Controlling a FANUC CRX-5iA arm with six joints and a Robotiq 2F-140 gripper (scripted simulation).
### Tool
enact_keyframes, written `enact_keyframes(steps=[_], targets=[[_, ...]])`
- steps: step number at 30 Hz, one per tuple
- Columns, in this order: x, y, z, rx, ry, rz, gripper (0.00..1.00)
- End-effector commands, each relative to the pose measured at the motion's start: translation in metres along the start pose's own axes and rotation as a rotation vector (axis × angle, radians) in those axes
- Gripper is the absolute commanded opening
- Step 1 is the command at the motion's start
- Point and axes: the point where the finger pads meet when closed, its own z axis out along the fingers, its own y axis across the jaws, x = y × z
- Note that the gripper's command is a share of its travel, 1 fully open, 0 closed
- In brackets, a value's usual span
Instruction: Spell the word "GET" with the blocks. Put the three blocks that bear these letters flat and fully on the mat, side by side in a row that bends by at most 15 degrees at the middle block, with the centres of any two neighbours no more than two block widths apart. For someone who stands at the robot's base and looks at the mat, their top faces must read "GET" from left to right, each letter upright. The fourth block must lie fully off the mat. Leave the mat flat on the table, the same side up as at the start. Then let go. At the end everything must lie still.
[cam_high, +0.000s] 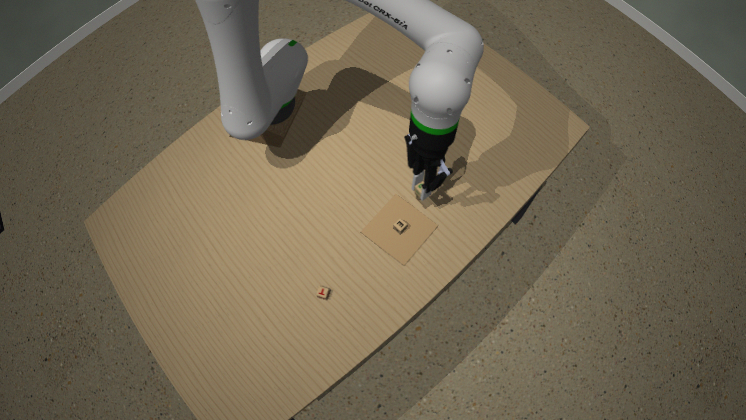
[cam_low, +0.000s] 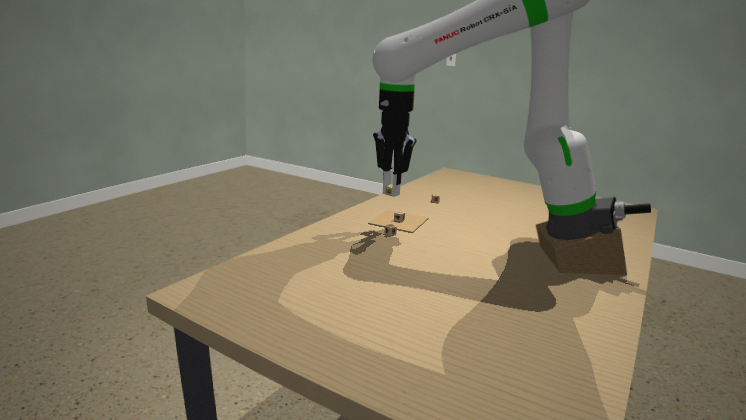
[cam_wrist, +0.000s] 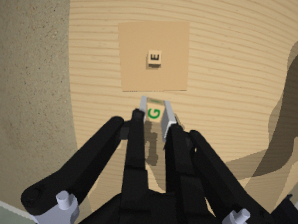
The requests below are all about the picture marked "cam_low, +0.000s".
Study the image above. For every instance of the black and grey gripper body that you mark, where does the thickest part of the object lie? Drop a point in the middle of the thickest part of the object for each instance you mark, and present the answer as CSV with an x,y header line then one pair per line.
x,y
396,124

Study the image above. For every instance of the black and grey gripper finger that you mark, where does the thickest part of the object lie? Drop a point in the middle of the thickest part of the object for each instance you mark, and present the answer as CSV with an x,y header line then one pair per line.
x,y
384,153
401,161

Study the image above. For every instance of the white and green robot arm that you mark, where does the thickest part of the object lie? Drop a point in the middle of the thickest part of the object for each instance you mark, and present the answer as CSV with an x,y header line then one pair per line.
x,y
560,154

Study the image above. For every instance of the tan flat mat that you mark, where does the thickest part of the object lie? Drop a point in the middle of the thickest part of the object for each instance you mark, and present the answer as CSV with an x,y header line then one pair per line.
x,y
410,224

